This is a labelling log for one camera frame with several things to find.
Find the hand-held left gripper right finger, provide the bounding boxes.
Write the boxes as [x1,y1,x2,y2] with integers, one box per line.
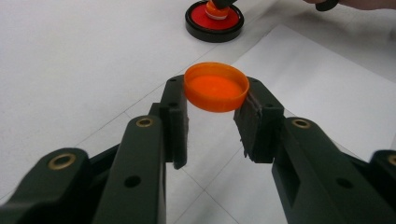
[233,77,396,224]

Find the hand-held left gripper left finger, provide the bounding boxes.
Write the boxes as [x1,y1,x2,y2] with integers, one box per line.
[92,74,190,224]

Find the orange stamp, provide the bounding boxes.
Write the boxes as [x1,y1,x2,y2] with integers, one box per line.
[204,0,232,21]

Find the round black red ink pad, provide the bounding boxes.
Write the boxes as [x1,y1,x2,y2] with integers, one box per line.
[184,0,245,44]

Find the orange stamp cap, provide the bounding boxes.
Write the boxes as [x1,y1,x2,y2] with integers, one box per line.
[183,62,250,114]

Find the white table mat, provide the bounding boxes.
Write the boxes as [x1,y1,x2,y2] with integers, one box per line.
[0,0,396,224]

